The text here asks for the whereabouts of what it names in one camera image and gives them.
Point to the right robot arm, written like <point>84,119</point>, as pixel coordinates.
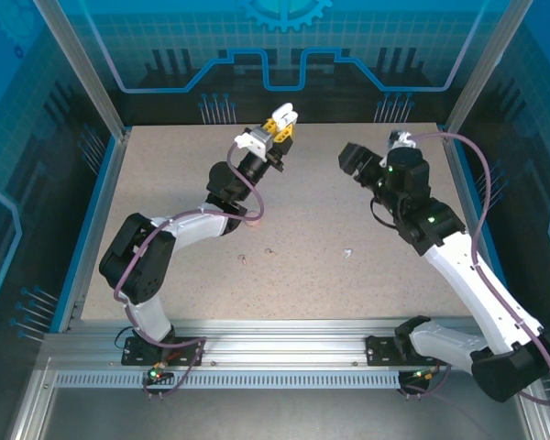
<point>481,284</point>

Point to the white earbud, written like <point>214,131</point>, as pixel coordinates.
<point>347,253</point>

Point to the white charging case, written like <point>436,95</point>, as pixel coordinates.
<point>283,111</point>

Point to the aluminium table side rail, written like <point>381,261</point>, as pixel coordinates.
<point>98,220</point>
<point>467,183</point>

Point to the aluminium frame post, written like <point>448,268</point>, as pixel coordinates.
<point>486,69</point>
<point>82,69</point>

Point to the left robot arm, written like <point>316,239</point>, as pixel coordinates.
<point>137,256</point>

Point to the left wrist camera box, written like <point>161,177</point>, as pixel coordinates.
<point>256,139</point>

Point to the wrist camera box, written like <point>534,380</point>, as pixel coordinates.
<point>401,139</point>
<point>256,139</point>

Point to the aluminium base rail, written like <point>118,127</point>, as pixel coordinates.
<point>279,339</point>

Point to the pink round charging case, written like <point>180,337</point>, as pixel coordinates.
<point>256,223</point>

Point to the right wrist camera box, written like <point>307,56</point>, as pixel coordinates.
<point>401,139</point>

